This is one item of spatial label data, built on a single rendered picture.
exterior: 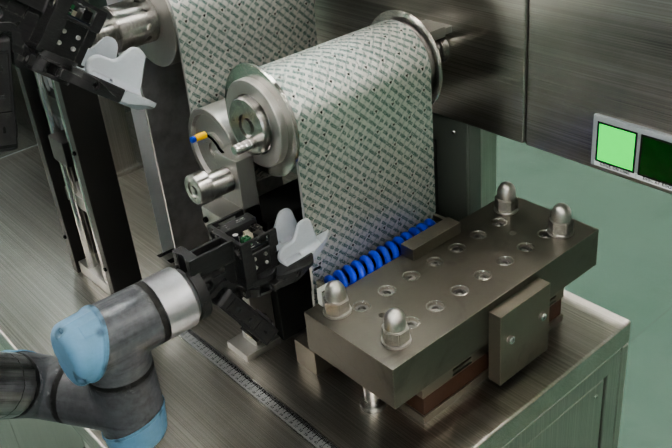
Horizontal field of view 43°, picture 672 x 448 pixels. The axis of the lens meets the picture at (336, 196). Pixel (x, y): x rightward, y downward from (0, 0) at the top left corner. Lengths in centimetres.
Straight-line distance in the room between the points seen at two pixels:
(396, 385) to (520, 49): 47
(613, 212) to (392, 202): 219
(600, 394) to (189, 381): 58
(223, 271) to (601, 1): 54
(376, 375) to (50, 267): 72
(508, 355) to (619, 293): 177
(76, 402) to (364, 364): 33
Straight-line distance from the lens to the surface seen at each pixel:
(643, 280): 295
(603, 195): 341
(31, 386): 103
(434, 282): 111
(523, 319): 111
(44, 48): 85
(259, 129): 102
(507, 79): 118
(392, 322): 99
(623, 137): 109
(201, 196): 106
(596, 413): 132
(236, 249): 99
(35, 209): 174
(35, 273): 154
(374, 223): 116
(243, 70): 105
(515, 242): 119
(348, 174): 109
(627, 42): 106
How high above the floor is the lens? 167
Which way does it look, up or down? 29 degrees down
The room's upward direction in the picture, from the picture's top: 6 degrees counter-clockwise
